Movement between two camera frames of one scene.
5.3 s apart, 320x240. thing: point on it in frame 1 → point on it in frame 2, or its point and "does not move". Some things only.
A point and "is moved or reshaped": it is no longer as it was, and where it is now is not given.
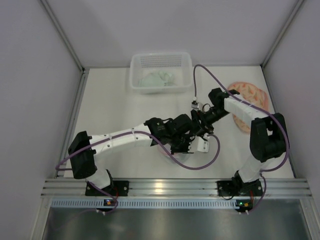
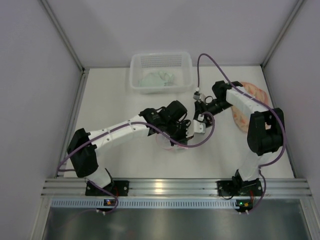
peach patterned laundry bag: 250,94 does not move
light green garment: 158,79 does not move
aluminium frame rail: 177,187 does not move
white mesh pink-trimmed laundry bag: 183,157 is moved or reshaped
